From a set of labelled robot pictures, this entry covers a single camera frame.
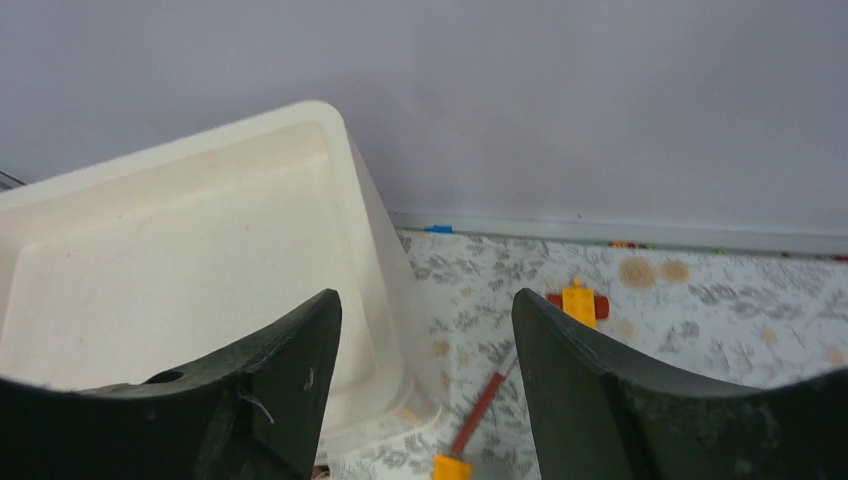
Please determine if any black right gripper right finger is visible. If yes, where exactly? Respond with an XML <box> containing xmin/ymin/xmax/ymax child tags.
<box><xmin>512</xmin><ymin>289</ymin><xmax>847</xmax><ymax>479</ymax></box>

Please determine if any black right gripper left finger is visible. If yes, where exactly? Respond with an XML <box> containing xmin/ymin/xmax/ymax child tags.
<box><xmin>1</xmin><ymin>289</ymin><xmax>342</xmax><ymax>479</ymax></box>

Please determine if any white drawer organizer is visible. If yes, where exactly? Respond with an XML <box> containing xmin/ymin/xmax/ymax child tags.
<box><xmin>1</xmin><ymin>100</ymin><xmax>447</xmax><ymax>457</ymax></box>

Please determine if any yellow red toy brick car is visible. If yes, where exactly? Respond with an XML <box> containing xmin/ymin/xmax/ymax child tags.
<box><xmin>546</xmin><ymin>279</ymin><xmax>610</xmax><ymax>328</ymax></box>

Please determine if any red lip gloss tube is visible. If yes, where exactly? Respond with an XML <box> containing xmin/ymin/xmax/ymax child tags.
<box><xmin>450</xmin><ymin>347</ymin><xmax>517</xmax><ymax>457</ymax></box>

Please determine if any orange white cream tube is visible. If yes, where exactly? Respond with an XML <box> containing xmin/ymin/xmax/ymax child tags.
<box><xmin>432</xmin><ymin>455</ymin><xmax>473</xmax><ymax>480</ymax></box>

